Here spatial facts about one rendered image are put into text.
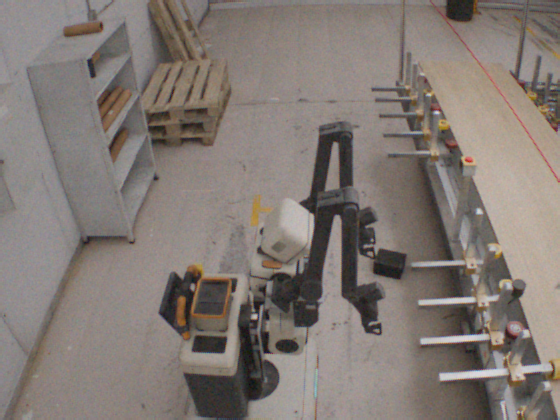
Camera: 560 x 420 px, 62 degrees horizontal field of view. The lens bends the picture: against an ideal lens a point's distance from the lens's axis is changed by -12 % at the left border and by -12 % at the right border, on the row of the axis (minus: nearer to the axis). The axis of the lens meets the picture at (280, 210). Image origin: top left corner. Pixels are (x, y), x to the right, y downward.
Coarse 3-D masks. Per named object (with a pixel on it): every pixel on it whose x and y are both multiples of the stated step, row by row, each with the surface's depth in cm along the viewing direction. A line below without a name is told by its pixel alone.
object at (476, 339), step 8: (464, 336) 204; (472, 336) 204; (480, 336) 203; (488, 336) 203; (504, 336) 202; (424, 344) 204; (432, 344) 204; (440, 344) 204; (448, 344) 204; (456, 344) 204; (464, 344) 204; (472, 344) 204; (480, 344) 203
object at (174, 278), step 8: (168, 280) 231; (176, 280) 233; (192, 280) 237; (168, 288) 226; (176, 288) 230; (168, 296) 223; (176, 296) 227; (192, 296) 240; (168, 304) 220; (176, 304) 225; (160, 312) 215; (168, 312) 218; (176, 312) 222; (168, 320) 218; (176, 320) 216; (176, 328) 213; (184, 328) 214
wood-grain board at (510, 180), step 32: (448, 64) 418; (448, 96) 369; (480, 96) 368; (512, 96) 367; (480, 128) 330; (512, 128) 329; (544, 128) 327; (480, 160) 299; (512, 160) 298; (544, 160) 296; (480, 192) 274; (512, 192) 273; (544, 192) 271; (512, 224) 251; (544, 224) 249; (512, 256) 233; (544, 256) 231; (544, 288) 215; (544, 320) 201; (544, 352) 188
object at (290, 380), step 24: (264, 360) 273; (288, 360) 271; (312, 360) 271; (264, 384) 261; (288, 384) 259; (312, 384) 259; (192, 408) 249; (264, 408) 248; (288, 408) 247; (312, 408) 248
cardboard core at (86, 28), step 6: (78, 24) 343; (84, 24) 341; (90, 24) 340; (96, 24) 340; (102, 24) 346; (66, 30) 342; (72, 30) 341; (78, 30) 341; (84, 30) 341; (90, 30) 342; (96, 30) 342; (102, 30) 345; (66, 36) 345
